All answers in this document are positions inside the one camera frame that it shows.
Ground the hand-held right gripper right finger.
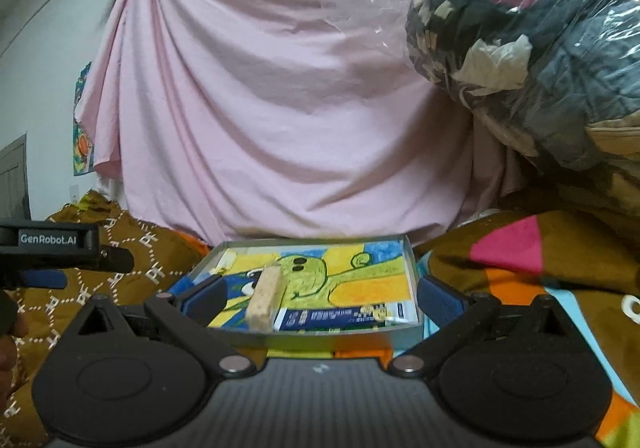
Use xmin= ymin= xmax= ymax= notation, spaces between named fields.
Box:
xmin=387 ymin=275 xmax=573 ymax=376

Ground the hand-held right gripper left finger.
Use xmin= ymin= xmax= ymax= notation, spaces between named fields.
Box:
xmin=67 ymin=273 xmax=256 ymax=376

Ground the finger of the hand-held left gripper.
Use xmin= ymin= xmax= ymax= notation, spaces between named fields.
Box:
xmin=96 ymin=246 xmax=136 ymax=274
xmin=19 ymin=269 xmax=69 ymax=290

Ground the grey shallow box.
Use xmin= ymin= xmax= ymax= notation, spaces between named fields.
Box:
xmin=167 ymin=234 xmax=426 ymax=359

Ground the beige wafer bar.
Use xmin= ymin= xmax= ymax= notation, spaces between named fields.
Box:
xmin=245 ymin=265 xmax=286 ymax=332

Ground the person's left hand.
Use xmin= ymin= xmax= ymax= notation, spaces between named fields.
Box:
xmin=0 ymin=318 xmax=29 ymax=404

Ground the grey door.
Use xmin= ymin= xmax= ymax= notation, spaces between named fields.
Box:
xmin=0 ymin=133 xmax=31 ymax=220

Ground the cartoon drawing paper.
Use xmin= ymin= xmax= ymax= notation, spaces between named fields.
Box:
xmin=172 ymin=240 xmax=420 ymax=332

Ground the pink hanging cloth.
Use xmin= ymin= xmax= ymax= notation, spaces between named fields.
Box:
xmin=77 ymin=0 xmax=526 ymax=249

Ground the clear plastic bag of clothes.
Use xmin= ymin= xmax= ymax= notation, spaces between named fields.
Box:
xmin=407 ymin=0 xmax=640 ymax=176

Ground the colourful wall poster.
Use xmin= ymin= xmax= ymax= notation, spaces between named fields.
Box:
xmin=72 ymin=62 xmax=98 ymax=176

